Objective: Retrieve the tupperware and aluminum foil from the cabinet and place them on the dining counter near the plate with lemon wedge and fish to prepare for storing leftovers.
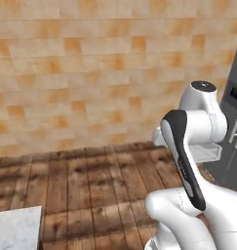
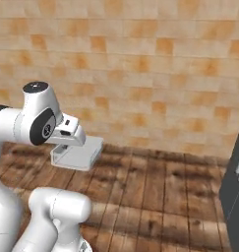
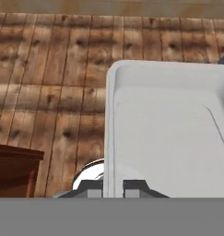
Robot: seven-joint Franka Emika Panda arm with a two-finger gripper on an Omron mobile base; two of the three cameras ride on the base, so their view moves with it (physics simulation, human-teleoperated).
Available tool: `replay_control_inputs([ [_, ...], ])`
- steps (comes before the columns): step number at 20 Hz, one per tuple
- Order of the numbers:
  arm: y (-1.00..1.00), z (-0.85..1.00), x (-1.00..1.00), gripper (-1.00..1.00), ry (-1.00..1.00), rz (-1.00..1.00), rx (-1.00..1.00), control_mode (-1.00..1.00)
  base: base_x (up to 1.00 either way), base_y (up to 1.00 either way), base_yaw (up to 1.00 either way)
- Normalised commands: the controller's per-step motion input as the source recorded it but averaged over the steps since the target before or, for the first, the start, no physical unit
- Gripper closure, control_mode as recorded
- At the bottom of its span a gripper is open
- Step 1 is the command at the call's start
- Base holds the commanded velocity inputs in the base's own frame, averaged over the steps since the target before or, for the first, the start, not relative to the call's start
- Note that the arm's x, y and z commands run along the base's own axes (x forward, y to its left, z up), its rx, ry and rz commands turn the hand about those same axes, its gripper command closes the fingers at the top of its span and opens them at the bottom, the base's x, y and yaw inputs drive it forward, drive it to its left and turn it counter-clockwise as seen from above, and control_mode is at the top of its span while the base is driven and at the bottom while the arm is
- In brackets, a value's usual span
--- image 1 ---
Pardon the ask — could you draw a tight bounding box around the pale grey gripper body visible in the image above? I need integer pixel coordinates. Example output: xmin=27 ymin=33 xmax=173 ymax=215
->
xmin=188 ymin=142 xmax=223 ymax=163

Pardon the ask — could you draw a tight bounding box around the grey fridge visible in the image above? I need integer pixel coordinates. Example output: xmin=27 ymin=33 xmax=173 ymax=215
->
xmin=202 ymin=32 xmax=237 ymax=193

